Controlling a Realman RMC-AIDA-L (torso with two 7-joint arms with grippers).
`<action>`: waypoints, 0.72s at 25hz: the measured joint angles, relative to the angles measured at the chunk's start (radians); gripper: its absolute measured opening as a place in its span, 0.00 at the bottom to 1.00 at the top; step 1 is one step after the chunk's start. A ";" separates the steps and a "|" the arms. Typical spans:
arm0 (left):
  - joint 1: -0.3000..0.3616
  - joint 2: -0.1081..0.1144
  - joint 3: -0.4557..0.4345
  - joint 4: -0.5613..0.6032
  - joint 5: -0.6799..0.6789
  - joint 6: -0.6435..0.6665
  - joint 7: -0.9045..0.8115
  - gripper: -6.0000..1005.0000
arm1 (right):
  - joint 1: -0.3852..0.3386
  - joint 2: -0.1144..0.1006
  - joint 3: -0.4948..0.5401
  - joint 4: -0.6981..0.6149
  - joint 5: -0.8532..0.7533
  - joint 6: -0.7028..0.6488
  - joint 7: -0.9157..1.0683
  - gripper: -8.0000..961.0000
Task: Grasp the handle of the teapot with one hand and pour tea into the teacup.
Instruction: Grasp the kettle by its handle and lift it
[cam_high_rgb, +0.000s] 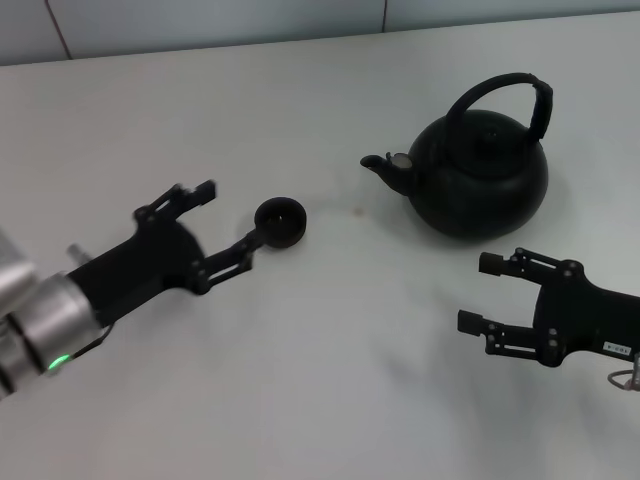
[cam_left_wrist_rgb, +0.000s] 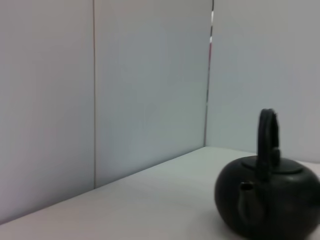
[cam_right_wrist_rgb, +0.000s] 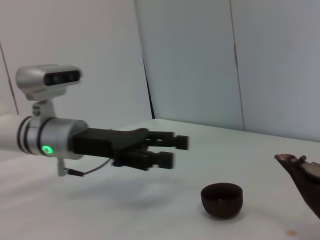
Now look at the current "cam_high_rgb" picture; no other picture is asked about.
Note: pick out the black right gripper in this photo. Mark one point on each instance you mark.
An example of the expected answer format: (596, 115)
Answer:
(585, 320)

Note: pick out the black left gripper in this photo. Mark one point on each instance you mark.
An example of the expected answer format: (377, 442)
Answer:
(145, 260)

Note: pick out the small dark teacup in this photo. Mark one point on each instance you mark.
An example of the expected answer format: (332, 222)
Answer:
(280, 227)

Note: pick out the black round teapot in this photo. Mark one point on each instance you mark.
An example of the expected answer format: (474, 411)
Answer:
(480, 190)

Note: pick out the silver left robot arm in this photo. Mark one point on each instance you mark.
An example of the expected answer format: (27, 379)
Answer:
(55, 320)

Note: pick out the white foam board panel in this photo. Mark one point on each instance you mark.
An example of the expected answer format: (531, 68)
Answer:
(25, 30)
(300, 20)

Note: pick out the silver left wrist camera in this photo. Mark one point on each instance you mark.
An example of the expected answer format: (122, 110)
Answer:
(12, 260)

